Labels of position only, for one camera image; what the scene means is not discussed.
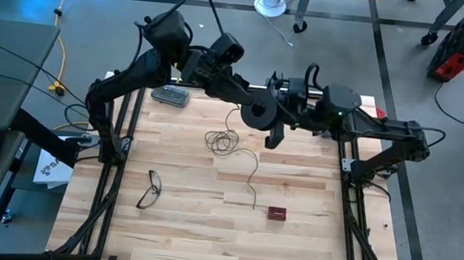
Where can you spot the grey side table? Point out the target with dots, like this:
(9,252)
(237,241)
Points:
(6,66)

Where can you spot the black diagonal strut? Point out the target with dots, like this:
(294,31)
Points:
(59,150)

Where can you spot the black eyeglasses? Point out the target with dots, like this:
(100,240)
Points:
(154,181)

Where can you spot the wooden top rolling table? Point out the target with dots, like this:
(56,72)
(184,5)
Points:
(304,6)

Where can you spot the red black tool case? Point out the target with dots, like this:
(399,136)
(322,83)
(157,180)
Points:
(462,45)

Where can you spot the black desk leg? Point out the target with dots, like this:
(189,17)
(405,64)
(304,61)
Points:
(3,198)

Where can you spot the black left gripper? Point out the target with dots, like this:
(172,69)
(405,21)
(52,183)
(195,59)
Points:
(219,82)

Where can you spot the grey cart leg with caster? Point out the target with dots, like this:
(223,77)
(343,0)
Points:
(448,14)

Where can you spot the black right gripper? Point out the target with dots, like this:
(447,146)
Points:
(301,104)

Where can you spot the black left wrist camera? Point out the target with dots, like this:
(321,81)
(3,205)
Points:
(227,49)

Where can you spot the flat white tray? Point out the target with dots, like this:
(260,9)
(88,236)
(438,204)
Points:
(170,95)

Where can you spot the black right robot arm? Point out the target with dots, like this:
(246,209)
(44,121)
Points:
(384,126)

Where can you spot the red bit holder block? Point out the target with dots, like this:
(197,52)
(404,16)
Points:
(277,214)

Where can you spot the white pole base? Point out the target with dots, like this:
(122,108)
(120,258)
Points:
(270,3)

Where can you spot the red corner clamp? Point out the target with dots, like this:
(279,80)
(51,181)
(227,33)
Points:
(381,112)

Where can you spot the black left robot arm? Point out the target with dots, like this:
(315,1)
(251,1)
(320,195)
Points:
(135,75)

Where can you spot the white printed box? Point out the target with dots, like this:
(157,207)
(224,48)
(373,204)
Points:
(49,173)

